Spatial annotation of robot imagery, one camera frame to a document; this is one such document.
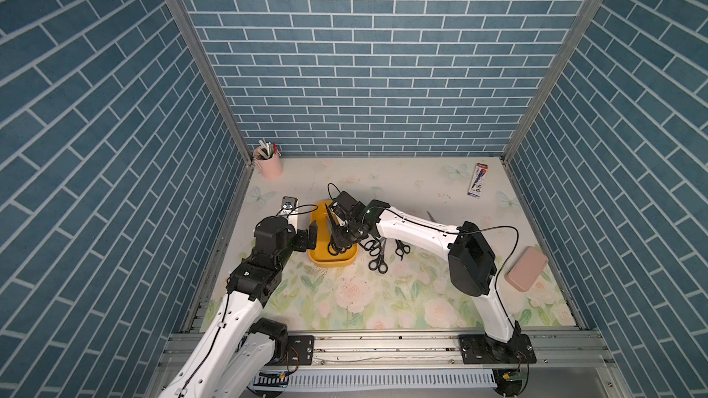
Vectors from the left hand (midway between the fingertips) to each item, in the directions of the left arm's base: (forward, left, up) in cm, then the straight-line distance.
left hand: (306, 219), depth 77 cm
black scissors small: (+1, -30, -20) cm, 35 cm away
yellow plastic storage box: (-2, -2, -21) cm, 21 cm away
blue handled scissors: (+13, -42, -20) cm, 49 cm away
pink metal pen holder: (+35, +22, -16) cm, 44 cm away
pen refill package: (+31, -63, -17) cm, 73 cm away
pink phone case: (-6, -70, -19) cm, 73 cm away
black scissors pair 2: (-4, -22, -20) cm, 30 cm away
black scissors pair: (+2, -21, -20) cm, 29 cm away
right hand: (0, -8, -12) cm, 14 cm away
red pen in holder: (+39, +19, -8) cm, 44 cm away
